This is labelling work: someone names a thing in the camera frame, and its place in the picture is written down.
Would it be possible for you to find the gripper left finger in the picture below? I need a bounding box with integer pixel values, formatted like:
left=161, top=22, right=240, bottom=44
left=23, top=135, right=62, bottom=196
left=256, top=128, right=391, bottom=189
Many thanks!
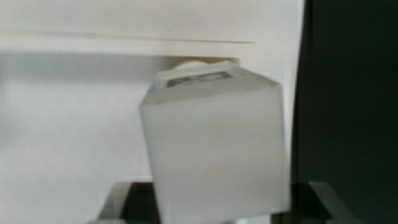
left=87, top=182, right=156, bottom=224

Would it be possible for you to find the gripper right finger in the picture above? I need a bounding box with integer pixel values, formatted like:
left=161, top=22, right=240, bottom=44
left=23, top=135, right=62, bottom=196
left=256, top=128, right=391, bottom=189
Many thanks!
left=289, top=182, right=362, bottom=224

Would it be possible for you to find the white leg block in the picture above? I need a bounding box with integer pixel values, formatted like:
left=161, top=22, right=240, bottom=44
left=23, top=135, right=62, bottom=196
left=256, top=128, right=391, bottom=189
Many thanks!
left=140, top=62, right=289, bottom=224

